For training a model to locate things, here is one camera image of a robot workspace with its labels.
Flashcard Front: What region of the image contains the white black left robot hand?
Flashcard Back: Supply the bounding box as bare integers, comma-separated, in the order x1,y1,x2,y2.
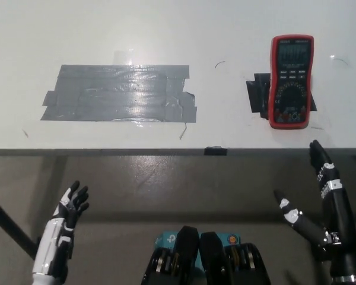
31,180,90,277

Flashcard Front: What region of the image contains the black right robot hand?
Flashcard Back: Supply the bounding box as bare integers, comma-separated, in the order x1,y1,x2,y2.
273,140,356,280

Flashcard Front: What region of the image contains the red digital multimeter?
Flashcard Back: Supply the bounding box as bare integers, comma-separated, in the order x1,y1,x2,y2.
269,34,314,129

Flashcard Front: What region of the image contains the black diagonal table leg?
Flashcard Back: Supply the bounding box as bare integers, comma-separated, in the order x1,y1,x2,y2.
0,192,39,259

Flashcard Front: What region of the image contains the teal router box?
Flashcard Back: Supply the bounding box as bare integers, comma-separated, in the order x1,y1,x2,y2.
154,230,241,270

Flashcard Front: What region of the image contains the small black tape strip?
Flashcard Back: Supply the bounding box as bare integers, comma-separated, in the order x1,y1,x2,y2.
204,145,228,157

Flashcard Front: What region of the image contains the black tape patch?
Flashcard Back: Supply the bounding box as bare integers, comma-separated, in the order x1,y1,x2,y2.
245,72,319,120

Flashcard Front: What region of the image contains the grey duct tape patch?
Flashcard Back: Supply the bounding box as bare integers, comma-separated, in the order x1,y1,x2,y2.
40,64,198,123

